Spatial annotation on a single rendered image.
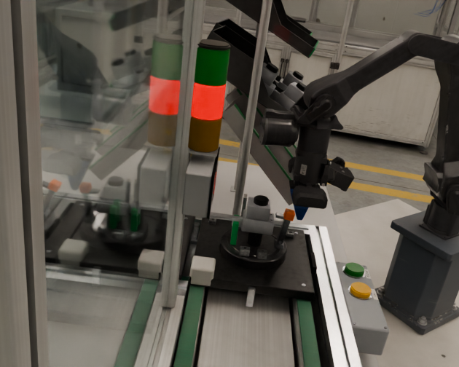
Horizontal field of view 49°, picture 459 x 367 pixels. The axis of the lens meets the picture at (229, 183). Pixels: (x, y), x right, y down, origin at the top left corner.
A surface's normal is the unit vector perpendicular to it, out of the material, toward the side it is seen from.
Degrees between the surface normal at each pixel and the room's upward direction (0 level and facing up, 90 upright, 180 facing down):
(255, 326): 0
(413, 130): 90
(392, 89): 90
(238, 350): 0
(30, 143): 90
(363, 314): 0
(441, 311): 90
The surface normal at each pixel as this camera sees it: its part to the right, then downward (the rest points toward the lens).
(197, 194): -0.05, 0.41
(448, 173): 0.00, -0.08
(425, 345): 0.12, -0.90
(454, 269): 0.56, 0.41
